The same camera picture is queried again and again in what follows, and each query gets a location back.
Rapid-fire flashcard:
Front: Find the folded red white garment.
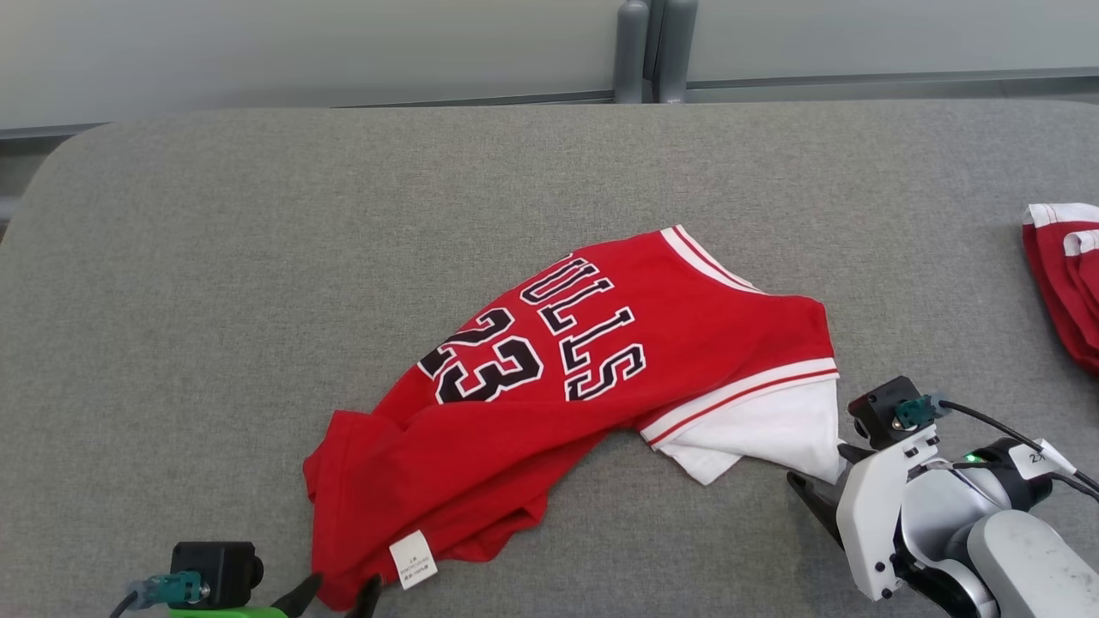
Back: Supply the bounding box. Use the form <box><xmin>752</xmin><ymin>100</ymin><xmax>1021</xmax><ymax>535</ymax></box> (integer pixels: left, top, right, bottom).
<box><xmin>1022</xmin><ymin>203</ymin><xmax>1099</xmax><ymax>375</ymax></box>

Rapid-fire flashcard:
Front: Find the teal plug left cable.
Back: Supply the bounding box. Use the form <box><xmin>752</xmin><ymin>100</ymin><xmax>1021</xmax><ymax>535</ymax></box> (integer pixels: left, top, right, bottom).
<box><xmin>107</xmin><ymin>572</ymin><xmax>209</xmax><ymax>618</ymax></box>

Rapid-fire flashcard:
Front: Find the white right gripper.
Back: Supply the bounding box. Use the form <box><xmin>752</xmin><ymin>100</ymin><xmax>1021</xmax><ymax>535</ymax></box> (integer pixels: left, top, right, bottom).
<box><xmin>786</xmin><ymin>426</ymin><xmax>942</xmax><ymax>603</ymax></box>

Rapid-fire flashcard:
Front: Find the red white basketball jersey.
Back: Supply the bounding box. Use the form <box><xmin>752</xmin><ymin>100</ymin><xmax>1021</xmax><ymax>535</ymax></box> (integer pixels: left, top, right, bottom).
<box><xmin>302</xmin><ymin>225</ymin><xmax>847</xmax><ymax>611</ymax></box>

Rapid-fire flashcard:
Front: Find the teal plug black right cable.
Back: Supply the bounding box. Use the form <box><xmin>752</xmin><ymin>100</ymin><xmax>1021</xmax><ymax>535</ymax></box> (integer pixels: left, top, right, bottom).
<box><xmin>894</xmin><ymin>394</ymin><xmax>1099</xmax><ymax>500</ymax></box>

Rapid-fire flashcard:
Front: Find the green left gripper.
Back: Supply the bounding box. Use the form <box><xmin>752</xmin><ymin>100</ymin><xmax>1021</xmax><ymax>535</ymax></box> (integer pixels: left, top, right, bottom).
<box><xmin>167</xmin><ymin>572</ymin><xmax>384</xmax><ymax>618</ymax></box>

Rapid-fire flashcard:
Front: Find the grey metal partition post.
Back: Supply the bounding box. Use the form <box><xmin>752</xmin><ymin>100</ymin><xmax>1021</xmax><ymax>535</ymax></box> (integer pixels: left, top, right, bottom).
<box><xmin>613</xmin><ymin>0</ymin><xmax>699</xmax><ymax>105</ymax></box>

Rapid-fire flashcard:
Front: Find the white cable label tag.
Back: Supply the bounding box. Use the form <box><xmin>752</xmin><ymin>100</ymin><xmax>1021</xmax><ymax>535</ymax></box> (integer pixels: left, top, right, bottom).
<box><xmin>1008</xmin><ymin>439</ymin><xmax>1076</xmax><ymax>481</ymax></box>

